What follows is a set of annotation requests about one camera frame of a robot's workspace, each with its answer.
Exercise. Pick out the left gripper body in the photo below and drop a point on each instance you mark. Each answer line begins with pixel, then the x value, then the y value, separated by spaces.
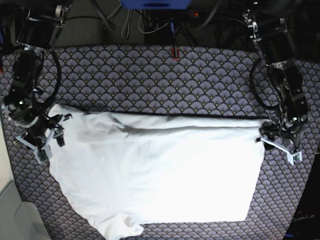
pixel 284 131

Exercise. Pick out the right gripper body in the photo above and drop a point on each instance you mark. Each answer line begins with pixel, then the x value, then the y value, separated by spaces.
pixel 35 127

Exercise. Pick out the white T-shirt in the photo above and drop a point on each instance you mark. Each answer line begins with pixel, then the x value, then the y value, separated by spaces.
pixel 120 171

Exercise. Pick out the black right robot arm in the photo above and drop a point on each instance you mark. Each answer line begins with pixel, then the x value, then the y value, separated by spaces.
pixel 43 24

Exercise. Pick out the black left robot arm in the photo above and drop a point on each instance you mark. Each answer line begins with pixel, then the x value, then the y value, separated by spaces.
pixel 277 50

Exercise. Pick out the black box with logo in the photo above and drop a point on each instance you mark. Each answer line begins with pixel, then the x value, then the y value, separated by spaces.
pixel 305 224

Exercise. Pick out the patterned blue table cloth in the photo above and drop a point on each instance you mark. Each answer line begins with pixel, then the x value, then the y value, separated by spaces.
pixel 146 79

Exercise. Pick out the red black clamp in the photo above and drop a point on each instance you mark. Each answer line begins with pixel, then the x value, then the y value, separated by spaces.
pixel 175 51

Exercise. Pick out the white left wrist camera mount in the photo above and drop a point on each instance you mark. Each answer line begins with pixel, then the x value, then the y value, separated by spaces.
pixel 292 155

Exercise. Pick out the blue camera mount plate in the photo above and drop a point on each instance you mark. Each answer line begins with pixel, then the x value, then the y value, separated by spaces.
pixel 156 4

